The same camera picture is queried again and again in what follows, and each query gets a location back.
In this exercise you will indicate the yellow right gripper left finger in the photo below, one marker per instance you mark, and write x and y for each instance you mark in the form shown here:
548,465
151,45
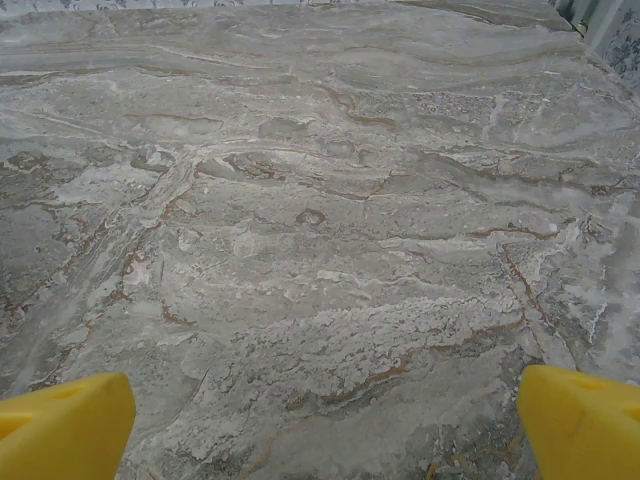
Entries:
65,430

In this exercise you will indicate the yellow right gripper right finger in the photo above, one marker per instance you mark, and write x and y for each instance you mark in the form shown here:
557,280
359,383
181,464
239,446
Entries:
585,430

